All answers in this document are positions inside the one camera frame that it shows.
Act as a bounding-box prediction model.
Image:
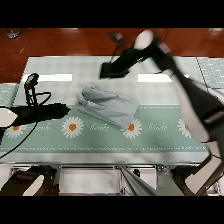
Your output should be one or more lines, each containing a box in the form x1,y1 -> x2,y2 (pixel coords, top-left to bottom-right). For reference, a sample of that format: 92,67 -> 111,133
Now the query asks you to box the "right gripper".
98,59 -> 132,80

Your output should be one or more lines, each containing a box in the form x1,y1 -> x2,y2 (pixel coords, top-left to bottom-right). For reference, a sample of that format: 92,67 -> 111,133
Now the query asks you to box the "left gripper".
41,102 -> 72,122

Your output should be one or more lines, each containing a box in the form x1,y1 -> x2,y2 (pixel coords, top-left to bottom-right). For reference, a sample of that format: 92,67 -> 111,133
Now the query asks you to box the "pale blue shirt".
75,82 -> 141,130

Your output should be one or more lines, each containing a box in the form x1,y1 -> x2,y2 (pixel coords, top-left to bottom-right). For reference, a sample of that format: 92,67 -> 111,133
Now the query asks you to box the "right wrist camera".
107,31 -> 125,64

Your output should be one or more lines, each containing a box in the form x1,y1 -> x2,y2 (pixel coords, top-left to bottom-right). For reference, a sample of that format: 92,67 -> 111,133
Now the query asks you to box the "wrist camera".
23,72 -> 41,106
107,31 -> 125,64

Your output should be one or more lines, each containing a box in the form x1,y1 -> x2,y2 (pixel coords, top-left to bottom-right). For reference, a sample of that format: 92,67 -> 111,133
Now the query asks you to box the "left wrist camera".
23,72 -> 41,106

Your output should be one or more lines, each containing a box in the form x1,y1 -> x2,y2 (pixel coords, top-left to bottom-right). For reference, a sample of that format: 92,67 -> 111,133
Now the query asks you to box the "black cable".
0,91 -> 53,160

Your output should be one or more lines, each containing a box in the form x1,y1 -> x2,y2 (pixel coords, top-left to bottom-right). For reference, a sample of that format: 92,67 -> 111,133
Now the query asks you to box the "silver frame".
0,161 -> 224,197

